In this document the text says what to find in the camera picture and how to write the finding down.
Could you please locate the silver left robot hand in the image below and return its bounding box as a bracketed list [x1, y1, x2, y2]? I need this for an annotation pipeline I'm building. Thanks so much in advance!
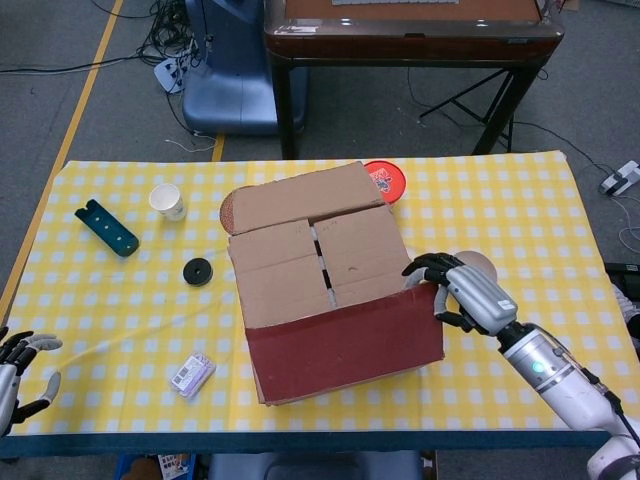
[0, 327, 64, 436]

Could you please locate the white paper cup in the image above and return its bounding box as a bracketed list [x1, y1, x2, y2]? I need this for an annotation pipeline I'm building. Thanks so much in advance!
[148, 183, 188, 222]

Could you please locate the blue machine base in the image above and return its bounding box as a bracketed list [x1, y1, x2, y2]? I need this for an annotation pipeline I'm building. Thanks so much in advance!
[181, 0, 309, 137]

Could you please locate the black round disc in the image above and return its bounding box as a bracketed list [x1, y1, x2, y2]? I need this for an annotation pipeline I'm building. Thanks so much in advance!
[182, 257, 213, 288]

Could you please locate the beige bowl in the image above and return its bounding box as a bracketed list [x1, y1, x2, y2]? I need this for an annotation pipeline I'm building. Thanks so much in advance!
[457, 249, 499, 286]

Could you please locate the blue grey padded stool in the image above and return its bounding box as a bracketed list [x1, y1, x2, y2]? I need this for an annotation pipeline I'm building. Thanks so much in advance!
[207, 451, 424, 480]

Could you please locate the red and brown cardboard box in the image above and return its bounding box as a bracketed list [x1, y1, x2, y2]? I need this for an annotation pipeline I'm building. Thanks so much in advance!
[221, 160, 446, 407]

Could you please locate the white power strip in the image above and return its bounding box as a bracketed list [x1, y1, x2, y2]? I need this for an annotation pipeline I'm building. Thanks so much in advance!
[152, 54, 194, 94]
[599, 159, 640, 196]

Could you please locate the small purple white packet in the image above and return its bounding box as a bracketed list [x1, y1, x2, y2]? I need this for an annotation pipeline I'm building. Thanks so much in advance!
[170, 351, 217, 399]

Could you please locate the brown woven round coaster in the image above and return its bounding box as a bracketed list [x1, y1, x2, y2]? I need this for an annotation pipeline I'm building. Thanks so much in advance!
[220, 192, 241, 234]

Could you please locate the yellow white checked tablecloth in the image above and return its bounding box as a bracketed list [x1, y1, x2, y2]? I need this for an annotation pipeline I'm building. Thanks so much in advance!
[0, 152, 640, 436]

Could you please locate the dark wooden mahjong table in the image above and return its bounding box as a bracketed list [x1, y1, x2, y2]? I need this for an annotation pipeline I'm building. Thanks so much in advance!
[263, 0, 565, 160]

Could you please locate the red round plastic lid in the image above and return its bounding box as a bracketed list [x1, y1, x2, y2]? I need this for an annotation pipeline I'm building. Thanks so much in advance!
[363, 159, 407, 205]

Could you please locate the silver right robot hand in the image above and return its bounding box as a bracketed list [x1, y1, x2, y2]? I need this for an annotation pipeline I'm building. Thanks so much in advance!
[402, 252, 519, 337]

